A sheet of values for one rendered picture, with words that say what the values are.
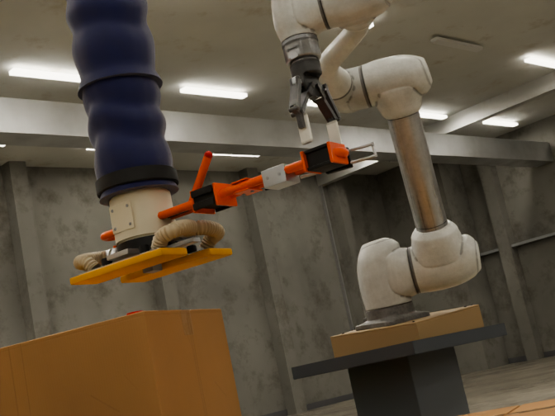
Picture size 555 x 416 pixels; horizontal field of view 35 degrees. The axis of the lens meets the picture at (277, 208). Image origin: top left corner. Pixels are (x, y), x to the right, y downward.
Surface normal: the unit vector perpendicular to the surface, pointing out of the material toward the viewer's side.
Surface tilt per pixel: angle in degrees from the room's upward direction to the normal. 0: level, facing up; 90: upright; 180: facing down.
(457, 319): 90
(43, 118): 90
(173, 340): 90
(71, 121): 90
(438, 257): 113
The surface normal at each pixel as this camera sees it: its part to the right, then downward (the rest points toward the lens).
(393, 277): -0.18, -0.05
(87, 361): -0.42, -0.09
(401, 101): 0.00, 0.38
